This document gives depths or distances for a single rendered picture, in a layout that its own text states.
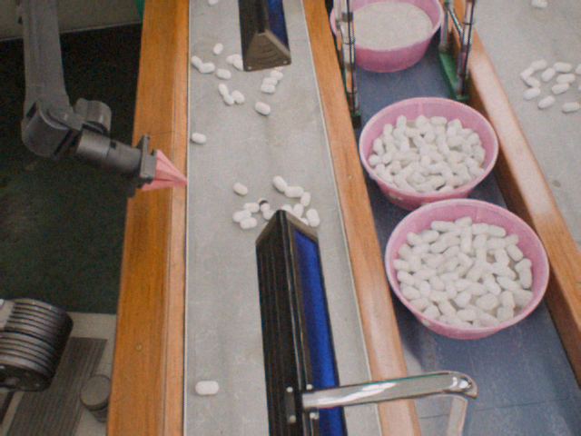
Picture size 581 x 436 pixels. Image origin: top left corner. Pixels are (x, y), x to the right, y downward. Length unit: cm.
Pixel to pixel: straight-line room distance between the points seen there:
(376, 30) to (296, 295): 105
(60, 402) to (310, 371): 89
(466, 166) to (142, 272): 66
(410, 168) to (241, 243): 36
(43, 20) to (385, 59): 75
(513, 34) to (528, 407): 86
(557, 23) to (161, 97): 93
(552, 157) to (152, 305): 80
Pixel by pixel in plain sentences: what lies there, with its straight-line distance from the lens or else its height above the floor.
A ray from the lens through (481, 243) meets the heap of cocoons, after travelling 119.
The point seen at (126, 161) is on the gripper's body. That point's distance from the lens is 112.
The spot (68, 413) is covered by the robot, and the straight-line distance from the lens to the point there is 145.
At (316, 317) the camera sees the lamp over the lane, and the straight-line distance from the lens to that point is 71.
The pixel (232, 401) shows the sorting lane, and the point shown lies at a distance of 106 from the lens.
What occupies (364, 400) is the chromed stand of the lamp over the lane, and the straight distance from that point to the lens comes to 63.
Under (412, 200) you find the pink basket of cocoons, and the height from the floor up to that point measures 73.
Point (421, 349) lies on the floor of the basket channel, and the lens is 114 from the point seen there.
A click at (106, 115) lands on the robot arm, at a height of 97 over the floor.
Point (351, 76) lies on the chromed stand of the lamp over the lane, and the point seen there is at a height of 82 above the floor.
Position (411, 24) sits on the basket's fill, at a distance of 166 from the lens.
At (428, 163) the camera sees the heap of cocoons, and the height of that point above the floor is 74.
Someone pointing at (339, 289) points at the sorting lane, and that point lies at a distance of 112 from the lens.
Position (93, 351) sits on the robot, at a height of 48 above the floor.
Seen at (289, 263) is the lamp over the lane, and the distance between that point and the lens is 71.
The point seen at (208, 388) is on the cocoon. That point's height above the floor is 76.
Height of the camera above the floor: 170
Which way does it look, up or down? 51 degrees down
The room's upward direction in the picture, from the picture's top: 12 degrees counter-clockwise
